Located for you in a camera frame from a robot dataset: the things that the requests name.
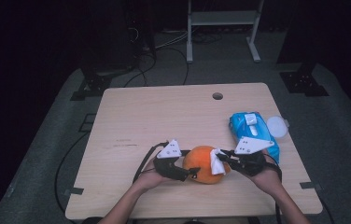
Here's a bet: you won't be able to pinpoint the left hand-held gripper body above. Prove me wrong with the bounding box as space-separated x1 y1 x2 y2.
153 138 191 182

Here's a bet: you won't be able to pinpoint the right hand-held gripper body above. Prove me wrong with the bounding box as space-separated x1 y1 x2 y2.
231 135 275 177

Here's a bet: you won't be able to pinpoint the orange plush toy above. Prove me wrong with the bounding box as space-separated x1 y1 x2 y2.
182 145 232 185

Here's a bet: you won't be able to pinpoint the blue wet wipes packet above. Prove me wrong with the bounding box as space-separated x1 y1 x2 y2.
229 111 281 164

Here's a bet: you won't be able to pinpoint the person's left hand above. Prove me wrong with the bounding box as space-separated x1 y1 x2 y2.
132 166 168 195

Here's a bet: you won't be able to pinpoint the person's right hand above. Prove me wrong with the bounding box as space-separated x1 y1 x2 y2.
249 150 284 197

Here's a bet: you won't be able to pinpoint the white round plastic lid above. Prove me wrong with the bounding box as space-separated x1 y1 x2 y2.
266 115 290 138

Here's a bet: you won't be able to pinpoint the grey tape strip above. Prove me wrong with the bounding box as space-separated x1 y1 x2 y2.
299 181 323 191
63 187 85 197

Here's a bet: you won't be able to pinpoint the black stand base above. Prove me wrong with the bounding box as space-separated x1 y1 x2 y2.
69 62 135 102
278 62 330 98

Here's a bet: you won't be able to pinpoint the white metal stand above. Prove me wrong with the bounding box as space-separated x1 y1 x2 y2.
186 0 265 64

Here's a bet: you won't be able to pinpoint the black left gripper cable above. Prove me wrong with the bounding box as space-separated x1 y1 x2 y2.
132 141 169 185

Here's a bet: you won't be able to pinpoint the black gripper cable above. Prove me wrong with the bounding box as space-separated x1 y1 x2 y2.
132 141 169 185
261 153 284 224

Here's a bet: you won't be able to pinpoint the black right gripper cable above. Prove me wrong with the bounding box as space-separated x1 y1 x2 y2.
261 153 284 224

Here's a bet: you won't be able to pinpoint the long black floor cable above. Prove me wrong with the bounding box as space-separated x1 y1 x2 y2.
54 132 90 217

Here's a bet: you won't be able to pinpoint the white floor cables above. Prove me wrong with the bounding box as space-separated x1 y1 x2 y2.
147 29 191 51

